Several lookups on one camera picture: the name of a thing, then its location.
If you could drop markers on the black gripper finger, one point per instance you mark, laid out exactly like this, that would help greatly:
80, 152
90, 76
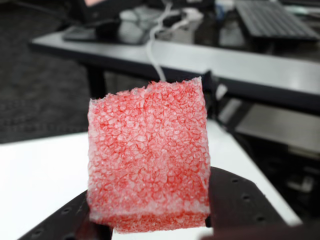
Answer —
67, 220
237, 200

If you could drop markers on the red foam cube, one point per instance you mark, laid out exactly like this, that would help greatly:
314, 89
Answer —
150, 155

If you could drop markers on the grey under-desk shelf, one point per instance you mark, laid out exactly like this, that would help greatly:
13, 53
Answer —
275, 125

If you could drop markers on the white paper tag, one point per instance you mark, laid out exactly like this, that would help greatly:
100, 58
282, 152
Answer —
221, 91

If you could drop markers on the black keyboard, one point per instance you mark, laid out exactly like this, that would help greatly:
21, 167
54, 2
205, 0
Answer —
272, 20

